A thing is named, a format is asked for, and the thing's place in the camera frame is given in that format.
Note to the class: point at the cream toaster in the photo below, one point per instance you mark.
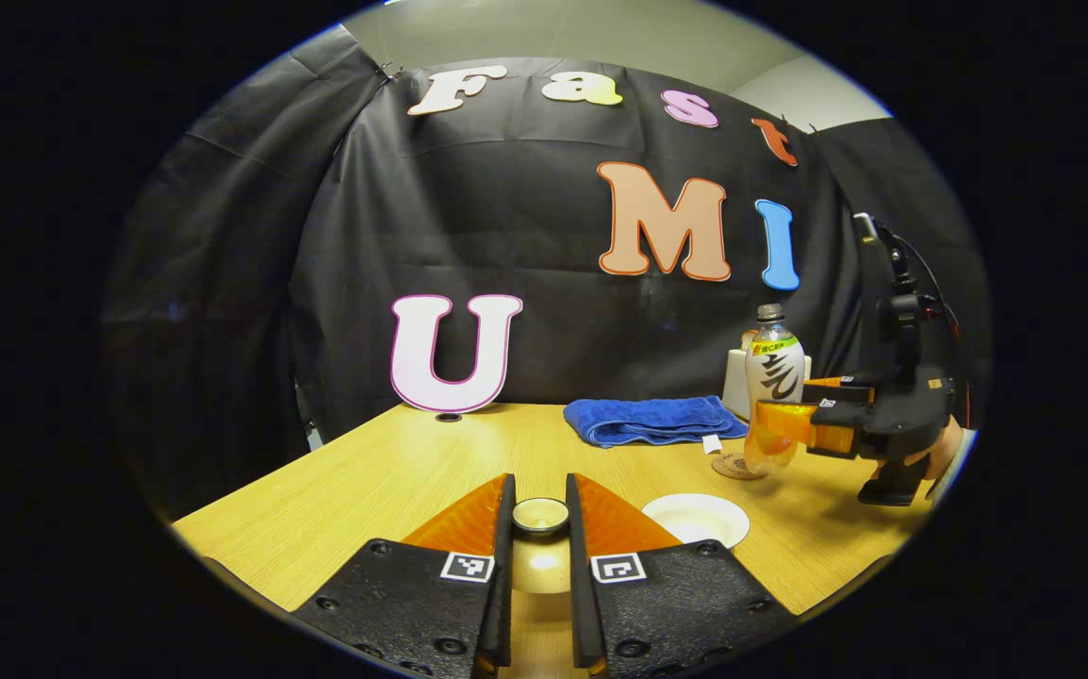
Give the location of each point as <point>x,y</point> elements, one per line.
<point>734,387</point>

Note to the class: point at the folded blue towel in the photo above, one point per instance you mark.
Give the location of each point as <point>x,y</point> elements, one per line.
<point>648,420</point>

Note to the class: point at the cream ceramic teacup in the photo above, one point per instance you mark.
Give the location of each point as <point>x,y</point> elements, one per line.
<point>695,519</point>

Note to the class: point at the cream teacup lid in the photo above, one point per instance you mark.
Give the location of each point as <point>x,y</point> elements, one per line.
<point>540,561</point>

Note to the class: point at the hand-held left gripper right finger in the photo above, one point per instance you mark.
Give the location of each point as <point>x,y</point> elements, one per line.
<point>582,604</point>

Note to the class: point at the toast slice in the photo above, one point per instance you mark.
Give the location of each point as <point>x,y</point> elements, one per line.
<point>748,339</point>

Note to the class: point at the plastic water bottle white label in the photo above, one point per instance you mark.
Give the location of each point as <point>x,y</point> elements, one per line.
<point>775,372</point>

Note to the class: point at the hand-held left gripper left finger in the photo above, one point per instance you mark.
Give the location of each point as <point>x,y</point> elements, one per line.
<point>502,604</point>

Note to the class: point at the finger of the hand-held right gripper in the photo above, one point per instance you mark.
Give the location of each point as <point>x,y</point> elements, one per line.
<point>841,389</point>
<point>832,434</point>

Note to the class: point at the black backdrop cloth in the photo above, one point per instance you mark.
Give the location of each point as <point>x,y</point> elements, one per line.
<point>365,236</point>

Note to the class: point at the round cork coaster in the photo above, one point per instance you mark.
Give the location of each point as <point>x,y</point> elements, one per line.
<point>728,466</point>

